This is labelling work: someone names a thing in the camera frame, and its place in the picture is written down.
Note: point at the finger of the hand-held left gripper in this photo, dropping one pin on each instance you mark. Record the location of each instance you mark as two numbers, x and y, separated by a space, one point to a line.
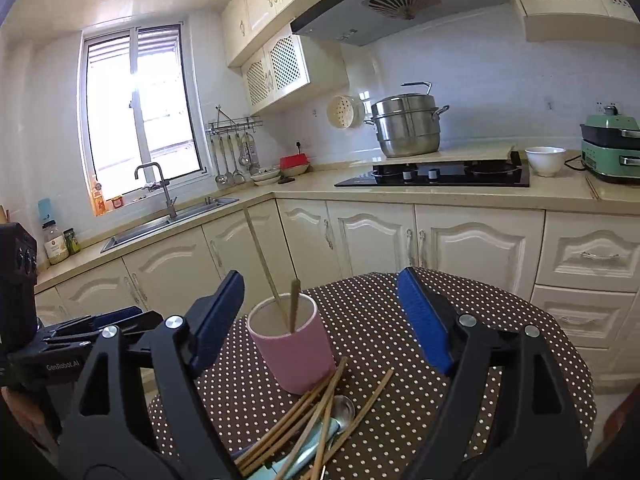
145 332
117 316

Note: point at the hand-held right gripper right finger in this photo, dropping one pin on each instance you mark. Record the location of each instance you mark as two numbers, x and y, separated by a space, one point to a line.
425 320

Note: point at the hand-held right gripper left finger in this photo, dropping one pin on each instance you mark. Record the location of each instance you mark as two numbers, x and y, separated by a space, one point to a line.
220 320

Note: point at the thin wooden chopstick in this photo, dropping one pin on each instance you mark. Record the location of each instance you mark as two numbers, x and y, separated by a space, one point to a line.
295 305
261 255

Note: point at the pink cup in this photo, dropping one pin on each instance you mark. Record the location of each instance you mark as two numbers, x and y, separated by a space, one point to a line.
300 360

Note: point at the bundle of wooden chopsticks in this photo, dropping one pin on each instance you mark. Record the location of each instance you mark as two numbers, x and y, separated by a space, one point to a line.
300 402

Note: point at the metal spoon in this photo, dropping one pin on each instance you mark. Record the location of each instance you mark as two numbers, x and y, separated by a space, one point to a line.
345 410

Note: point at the polka dot round table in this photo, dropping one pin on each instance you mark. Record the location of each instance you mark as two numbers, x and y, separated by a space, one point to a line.
380 320

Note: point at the glass jar with beige contents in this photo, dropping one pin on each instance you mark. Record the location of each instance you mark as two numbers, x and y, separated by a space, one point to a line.
56 247

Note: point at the green labelled jar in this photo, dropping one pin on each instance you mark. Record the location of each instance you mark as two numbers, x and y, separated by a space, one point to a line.
71 242

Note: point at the blue lidded container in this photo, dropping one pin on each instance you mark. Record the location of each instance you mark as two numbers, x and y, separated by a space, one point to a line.
45 210

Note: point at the stainless steel sink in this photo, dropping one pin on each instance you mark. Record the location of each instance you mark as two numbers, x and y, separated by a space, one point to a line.
165 222

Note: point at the small orange jar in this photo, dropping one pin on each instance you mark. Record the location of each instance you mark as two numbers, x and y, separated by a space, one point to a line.
117 202

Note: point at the orange bottle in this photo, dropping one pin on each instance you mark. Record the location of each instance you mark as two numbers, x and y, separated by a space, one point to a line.
99 200

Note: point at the metal kitchen faucet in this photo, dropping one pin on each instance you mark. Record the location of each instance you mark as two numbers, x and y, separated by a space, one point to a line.
170 195

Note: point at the hanging metal ladle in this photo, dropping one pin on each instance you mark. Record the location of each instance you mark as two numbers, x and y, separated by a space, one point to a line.
244 157
237 172
219 177
228 175

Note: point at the black gas hob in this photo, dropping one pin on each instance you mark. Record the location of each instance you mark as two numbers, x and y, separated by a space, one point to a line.
450 175

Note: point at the white dish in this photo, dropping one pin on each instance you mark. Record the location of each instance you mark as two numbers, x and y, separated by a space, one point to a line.
265 176

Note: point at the light teal sheathed knife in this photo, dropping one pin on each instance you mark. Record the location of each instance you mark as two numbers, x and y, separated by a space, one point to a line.
295 455

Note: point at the red container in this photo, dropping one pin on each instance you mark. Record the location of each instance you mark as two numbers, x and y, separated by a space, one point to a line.
294 164

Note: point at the beige board under pot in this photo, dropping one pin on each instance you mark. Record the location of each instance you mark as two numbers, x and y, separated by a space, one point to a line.
475 152

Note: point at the stainless steel steamer pot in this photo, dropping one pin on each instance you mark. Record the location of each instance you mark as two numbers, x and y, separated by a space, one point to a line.
407 130

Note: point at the white bowl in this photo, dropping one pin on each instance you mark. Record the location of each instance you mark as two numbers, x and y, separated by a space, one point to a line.
545 162

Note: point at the white framed window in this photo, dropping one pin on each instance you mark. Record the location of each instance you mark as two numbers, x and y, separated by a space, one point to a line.
140 110

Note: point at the cream hanging colander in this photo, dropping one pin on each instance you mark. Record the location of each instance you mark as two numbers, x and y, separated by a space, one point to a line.
342 112

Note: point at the green electric cooker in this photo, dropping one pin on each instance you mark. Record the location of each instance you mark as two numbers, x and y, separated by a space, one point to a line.
607 155

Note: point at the grey range hood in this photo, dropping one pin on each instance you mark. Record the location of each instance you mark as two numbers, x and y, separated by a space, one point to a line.
360 5

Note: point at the metal wall utensil rack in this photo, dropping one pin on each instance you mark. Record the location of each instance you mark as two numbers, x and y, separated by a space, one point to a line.
235 122

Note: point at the cream lattice door wall cabinet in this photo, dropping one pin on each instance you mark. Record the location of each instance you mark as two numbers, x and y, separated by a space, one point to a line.
285 70

